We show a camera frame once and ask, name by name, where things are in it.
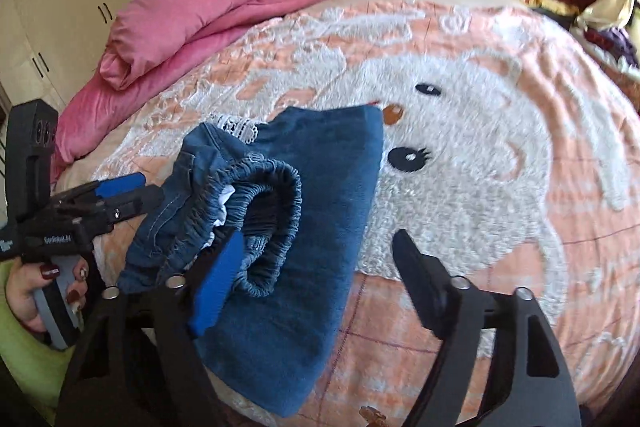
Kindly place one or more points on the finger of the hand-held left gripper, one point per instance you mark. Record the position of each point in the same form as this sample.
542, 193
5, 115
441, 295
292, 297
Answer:
140, 202
120, 184

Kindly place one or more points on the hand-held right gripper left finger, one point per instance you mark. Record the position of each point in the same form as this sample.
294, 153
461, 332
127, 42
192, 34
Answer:
220, 279

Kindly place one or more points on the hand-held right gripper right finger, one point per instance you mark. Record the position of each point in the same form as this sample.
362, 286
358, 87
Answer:
417, 282

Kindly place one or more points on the blue pants with lace trim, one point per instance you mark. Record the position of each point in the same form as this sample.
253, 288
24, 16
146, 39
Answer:
310, 207

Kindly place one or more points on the person's left hand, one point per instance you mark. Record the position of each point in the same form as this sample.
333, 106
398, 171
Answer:
22, 297

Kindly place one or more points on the peach and white printed blanket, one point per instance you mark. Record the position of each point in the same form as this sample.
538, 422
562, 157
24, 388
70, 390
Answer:
475, 207

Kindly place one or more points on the pink quilt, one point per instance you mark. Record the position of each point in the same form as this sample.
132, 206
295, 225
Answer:
200, 22

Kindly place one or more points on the purple clothes heap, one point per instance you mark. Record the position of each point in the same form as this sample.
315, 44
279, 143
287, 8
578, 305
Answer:
617, 44

